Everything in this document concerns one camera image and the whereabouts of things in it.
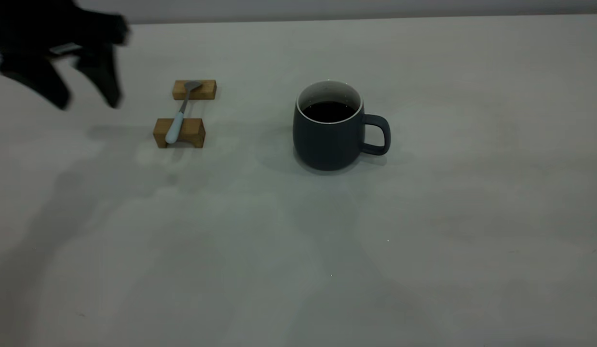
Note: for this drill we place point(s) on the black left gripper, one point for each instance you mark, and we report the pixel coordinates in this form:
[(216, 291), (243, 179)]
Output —
[(33, 26)]

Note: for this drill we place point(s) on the dark grey ceramic mug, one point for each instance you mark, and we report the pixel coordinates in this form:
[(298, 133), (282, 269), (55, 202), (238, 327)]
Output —
[(322, 144)]

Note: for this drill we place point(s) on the dark coffee liquid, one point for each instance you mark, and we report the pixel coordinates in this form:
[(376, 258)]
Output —
[(329, 112)]

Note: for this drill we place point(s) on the notched wooden block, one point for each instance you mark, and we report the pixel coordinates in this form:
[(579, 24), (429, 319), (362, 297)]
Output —
[(193, 128)]

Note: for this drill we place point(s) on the flat wooden block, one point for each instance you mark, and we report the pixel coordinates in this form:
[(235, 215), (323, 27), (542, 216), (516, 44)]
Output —
[(208, 90)]

